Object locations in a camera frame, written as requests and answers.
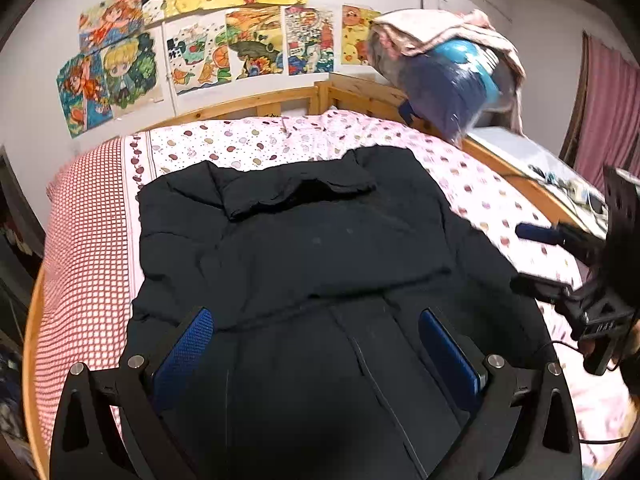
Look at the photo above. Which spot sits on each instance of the white desk with clutter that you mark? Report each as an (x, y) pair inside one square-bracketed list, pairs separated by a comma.
[(505, 147)]

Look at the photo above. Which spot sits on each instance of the pink curtain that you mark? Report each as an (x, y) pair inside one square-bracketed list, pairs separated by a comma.
[(610, 110)]

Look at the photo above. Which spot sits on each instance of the person's right hand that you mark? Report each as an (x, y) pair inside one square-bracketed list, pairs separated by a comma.
[(632, 357)]

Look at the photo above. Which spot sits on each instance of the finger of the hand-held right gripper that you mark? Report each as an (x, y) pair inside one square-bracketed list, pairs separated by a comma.
[(542, 288), (537, 232)]

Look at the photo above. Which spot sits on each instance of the wooden bed with dotted sheet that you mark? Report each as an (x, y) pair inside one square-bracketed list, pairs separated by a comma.
[(280, 100)]

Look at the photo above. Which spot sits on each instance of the clear bag of clothes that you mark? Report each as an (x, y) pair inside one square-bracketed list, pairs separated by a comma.
[(440, 95)]

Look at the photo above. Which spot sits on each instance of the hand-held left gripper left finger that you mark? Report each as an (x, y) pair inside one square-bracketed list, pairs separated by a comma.
[(182, 355)]

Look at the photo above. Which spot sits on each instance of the black jacket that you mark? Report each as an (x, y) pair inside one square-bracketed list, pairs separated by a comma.
[(300, 270)]

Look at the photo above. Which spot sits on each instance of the pile of bedding bags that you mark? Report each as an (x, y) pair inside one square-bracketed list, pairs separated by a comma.
[(440, 25)]

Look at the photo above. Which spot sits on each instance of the group of wall drawings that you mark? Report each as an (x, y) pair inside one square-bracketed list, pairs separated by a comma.
[(250, 45)]

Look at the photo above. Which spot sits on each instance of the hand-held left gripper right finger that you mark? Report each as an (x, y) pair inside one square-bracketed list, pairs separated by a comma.
[(450, 355)]

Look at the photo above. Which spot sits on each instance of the white power strip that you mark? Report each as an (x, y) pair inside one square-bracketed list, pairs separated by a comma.
[(587, 197)]

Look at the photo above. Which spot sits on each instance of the pink bed sheet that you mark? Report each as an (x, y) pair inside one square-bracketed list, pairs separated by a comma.
[(600, 410)]

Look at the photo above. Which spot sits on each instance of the pink apple print quilt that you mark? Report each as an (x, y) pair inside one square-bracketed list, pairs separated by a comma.
[(90, 240)]

